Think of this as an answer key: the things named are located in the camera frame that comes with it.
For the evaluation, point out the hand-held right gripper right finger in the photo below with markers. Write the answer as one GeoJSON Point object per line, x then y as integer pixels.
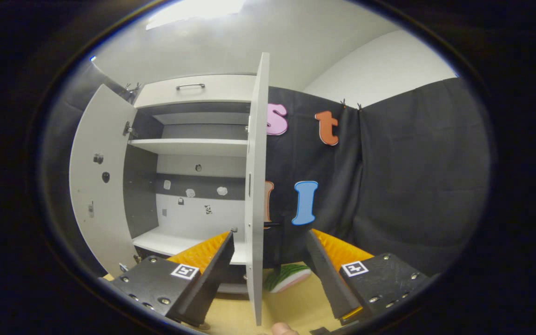
{"type": "Point", "coordinates": [331, 279]}

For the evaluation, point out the white and grey cabinet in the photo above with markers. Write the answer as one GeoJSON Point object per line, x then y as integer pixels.
{"type": "Point", "coordinates": [140, 195]}

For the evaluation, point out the watermelon pattern coaster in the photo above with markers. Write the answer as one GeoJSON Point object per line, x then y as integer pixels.
{"type": "Point", "coordinates": [291, 277]}

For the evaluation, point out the white cabinet shelf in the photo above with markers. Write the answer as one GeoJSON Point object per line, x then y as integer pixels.
{"type": "Point", "coordinates": [193, 148]}

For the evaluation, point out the white cabinet door camera sticker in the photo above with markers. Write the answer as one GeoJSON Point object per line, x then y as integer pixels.
{"type": "Point", "coordinates": [105, 139]}

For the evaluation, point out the white cabinet door cat sticker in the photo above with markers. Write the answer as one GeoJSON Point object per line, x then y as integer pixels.
{"type": "Point", "coordinates": [257, 163]}

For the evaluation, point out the metal door hinge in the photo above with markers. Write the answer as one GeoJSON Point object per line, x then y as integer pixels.
{"type": "Point", "coordinates": [128, 130]}
{"type": "Point", "coordinates": [248, 124]}

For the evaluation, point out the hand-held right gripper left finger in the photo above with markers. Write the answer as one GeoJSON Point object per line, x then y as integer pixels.
{"type": "Point", "coordinates": [212, 284]}

